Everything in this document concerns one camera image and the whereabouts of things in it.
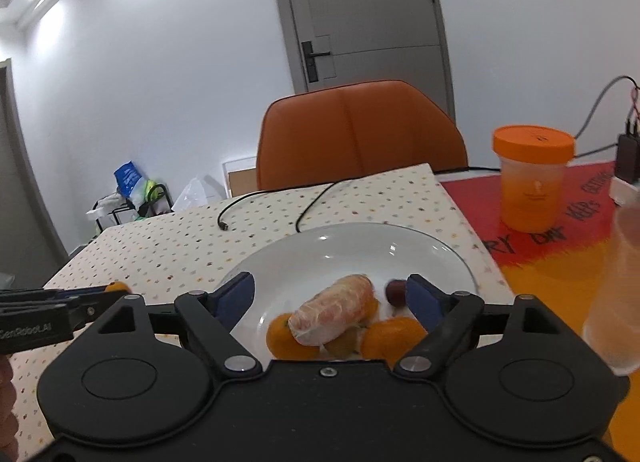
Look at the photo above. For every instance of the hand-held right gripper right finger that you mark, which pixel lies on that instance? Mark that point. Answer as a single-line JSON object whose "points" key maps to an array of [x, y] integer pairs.
{"points": [[425, 299]]}

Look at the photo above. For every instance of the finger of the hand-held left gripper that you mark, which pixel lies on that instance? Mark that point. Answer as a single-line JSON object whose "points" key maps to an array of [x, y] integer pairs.
{"points": [[80, 296]]}

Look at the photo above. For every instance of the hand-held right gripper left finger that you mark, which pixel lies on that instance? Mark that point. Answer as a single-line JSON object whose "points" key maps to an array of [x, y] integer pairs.
{"points": [[237, 294]]}

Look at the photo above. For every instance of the dark red plum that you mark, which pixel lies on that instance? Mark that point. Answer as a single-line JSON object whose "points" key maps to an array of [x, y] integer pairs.
{"points": [[395, 293]]}

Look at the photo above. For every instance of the large orange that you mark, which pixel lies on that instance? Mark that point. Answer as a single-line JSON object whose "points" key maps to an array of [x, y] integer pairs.
{"points": [[117, 287]]}

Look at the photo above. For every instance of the tan longan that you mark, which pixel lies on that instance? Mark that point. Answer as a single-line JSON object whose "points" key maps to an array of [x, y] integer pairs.
{"points": [[345, 344]]}

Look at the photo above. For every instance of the white ceramic plate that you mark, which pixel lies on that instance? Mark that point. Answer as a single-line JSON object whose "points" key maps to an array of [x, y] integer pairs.
{"points": [[320, 252]]}

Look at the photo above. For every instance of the large peeled pomelo segment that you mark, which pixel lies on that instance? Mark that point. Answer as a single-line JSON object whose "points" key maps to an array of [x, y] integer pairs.
{"points": [[332, 314]]}

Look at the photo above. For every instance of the person's left hand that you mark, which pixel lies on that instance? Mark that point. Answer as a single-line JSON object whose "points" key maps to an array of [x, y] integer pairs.
{"points": [[5, 392]]}

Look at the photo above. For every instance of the white item on rack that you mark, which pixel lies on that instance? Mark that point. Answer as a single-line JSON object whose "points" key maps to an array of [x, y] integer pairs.
{"points": [[105, 204]]}

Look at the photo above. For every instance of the clear plastic bag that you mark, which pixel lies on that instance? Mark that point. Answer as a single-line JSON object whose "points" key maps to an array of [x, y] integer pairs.
{"points": [[195, 194]]}

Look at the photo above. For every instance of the brown cardboard sheet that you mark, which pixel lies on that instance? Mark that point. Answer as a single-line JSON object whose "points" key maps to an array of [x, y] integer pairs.
{"points": [[242, 182]]}

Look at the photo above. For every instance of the black metal rack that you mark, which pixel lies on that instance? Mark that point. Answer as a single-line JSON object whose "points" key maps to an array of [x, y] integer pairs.
{"points": [[162, 202]]}

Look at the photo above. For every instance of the yellow-green packet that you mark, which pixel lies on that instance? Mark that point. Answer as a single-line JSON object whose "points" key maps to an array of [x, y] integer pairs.
{"points": [[147, 194]]}

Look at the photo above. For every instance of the blue plastic bag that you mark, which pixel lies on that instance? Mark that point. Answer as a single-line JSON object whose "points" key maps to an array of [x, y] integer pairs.
{"points": [[129, 179]]}

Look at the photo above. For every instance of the red and orange mat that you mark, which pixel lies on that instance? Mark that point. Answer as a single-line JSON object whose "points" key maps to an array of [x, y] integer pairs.
{"points": [[550, 262]]}

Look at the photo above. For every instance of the white board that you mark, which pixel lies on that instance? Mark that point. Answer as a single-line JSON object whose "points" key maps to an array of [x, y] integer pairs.
{"points": [[240, 162]]}

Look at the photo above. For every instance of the grey side door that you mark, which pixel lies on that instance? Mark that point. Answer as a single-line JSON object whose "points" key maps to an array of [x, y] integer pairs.
{"points": [[20, 166]]}

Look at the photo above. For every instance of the orange lidded plastic container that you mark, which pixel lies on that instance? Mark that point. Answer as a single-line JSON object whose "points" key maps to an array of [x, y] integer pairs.
{"points": [[532, 192]]}

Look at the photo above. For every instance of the orange leather chair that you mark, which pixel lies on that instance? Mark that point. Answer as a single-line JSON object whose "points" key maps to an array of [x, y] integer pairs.
{"points": [[360, 131]]}

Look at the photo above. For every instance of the clear plastic cup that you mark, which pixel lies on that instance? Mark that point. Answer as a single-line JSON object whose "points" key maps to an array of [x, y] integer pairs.
{"points": [[617, 302]]}

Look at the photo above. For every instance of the white power adapter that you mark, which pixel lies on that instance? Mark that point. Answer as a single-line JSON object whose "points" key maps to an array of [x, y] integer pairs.
{"points": [[625, 190]]}

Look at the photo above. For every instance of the black charger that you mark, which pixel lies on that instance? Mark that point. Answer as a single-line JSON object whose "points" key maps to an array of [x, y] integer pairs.
{"points": [[627, 156]]}

